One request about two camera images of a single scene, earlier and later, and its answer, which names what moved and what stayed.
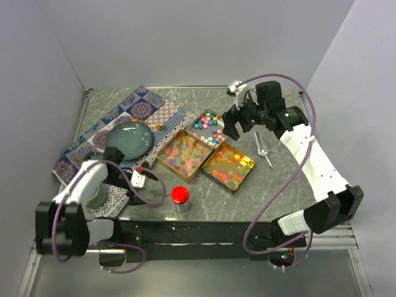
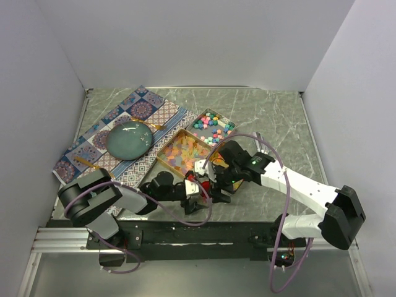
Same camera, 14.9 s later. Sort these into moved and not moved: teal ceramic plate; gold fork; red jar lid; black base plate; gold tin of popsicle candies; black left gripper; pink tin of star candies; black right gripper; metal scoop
Moved: black right gripper; red jar lid; black left gripper
Not moved: black base plate; gold tin of popsicle candies; metal scoop; pink tin of star candies; gold fork; teal ceramic plate
